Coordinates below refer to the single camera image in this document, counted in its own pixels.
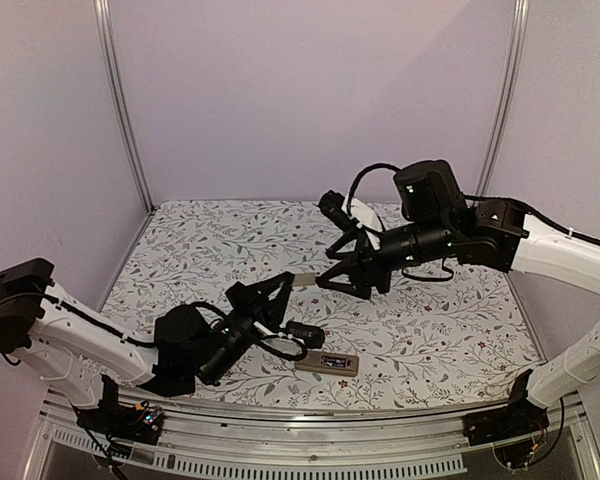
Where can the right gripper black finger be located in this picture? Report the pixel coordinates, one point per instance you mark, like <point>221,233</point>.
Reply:
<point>350,247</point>
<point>345,278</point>

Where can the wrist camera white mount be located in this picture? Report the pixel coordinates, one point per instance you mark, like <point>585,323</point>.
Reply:
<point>292,343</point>
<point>352,215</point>

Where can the right aluminium frame post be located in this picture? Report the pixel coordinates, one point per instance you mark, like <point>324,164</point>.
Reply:
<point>513,59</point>

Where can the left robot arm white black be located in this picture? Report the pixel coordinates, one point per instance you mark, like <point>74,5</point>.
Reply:
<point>45,327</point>

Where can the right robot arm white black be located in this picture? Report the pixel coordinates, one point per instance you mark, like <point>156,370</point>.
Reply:
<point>503,234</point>

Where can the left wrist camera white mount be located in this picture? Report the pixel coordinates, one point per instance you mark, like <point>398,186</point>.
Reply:
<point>292,343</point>

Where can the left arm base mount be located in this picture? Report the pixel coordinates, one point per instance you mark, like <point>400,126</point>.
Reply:
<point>140,423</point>

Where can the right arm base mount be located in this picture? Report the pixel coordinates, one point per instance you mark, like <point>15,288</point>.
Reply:
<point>517,417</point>

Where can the aluminium frame post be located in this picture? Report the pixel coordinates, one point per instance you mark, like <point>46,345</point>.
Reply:
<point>113,73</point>
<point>513,59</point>

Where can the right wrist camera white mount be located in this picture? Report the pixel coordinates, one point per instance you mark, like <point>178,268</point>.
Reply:
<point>352,215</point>

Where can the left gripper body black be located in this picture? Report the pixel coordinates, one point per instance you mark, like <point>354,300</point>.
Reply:
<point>240,301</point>

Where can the floral patterned table mat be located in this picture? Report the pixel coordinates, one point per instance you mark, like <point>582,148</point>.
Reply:
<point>444,335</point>

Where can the left aluminium frame post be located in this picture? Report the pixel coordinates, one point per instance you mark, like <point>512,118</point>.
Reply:
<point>113,73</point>

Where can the remote battery cover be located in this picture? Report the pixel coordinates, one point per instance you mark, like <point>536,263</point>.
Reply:
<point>304,279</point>

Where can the white remote control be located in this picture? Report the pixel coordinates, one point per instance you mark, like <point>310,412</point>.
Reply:
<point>312,363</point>

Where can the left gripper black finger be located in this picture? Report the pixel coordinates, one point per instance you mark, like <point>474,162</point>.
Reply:
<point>278,302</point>
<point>282,282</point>

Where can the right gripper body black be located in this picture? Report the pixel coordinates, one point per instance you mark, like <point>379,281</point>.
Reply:
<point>366,259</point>

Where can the aluminium front rail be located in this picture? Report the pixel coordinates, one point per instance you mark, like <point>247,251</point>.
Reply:
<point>212,440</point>

